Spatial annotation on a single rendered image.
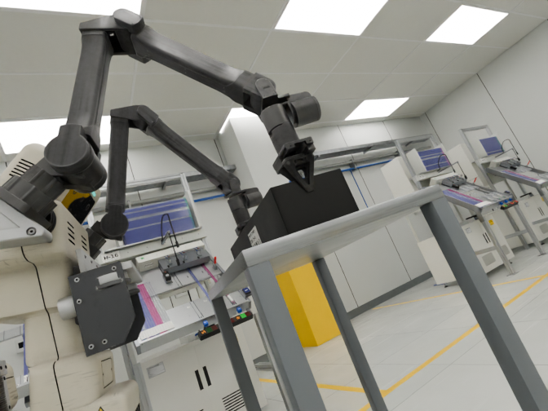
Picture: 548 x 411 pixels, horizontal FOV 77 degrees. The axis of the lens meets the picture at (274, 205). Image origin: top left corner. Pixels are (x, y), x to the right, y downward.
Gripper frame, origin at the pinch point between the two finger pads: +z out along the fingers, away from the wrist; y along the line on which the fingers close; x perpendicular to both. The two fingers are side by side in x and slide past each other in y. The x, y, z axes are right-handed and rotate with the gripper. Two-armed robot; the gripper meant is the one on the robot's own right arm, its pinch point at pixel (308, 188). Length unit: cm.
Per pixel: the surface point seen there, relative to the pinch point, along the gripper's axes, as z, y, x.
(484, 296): 33.3, -6.4, -21.1
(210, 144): -204, 369, -90
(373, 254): 24, 409, -275
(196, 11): -211, 152, -59
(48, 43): -216, 171, 52
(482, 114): -124, 355, -587
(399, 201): 10.2, -6.7, -13.5
